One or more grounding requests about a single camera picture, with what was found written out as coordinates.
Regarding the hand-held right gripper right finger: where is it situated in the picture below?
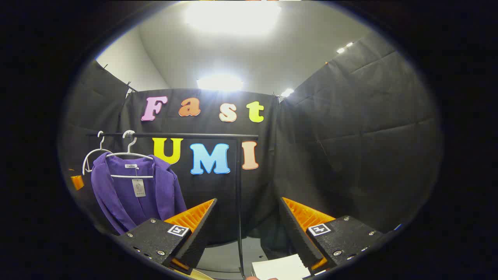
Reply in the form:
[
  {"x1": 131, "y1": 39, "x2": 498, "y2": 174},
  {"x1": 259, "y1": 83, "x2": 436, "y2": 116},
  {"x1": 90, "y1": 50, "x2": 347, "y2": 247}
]
[{"x1": 278, "y1": 196, "x2": 389, "y2": 273}]

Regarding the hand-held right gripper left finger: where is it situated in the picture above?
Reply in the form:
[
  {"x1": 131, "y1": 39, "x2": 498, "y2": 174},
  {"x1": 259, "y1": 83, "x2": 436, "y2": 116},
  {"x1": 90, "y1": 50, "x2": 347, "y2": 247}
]
[{"x1": 116, "y1": 198, "x2": 218, "y2": 276}]

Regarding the purple ribbed jacket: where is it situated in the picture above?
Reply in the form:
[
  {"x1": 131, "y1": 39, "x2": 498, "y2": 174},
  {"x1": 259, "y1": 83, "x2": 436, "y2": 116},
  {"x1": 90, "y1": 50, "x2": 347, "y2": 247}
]
[{"x1": 91, "y1": 152, "x2": 188, "y2": 236}]

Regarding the white plastic clothes hanger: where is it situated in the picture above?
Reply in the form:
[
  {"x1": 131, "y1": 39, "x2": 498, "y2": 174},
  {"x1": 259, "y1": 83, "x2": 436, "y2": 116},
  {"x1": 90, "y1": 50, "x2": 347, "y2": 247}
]
[
  {"x1": 82, "y1": 131, "x2": 113, "y2": 176},
  {"x1": 104, "y1": 130, "x2": 155, "y2": 179}
]

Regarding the black metal clothes rack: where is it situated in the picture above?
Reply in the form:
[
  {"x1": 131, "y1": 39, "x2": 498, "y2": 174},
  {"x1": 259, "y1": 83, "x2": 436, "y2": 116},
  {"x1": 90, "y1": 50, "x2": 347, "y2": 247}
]
[{"x1": 86, "y1": 132, "x2": 260, "y2": 277}]

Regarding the black backdrop cloth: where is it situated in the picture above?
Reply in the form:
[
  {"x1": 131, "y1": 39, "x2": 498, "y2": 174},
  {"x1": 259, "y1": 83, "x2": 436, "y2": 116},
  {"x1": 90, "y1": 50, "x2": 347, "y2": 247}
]
[{"x1": 58, "y1": 33, "x2": 444, "y2": 249}]

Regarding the large ceiling light panel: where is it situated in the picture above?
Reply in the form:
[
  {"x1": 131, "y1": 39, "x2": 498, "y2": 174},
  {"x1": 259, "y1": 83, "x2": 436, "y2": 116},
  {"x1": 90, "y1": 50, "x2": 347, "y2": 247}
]
[{"x1": 184, "y1": 0, "x2": 281, "y2": 35}]

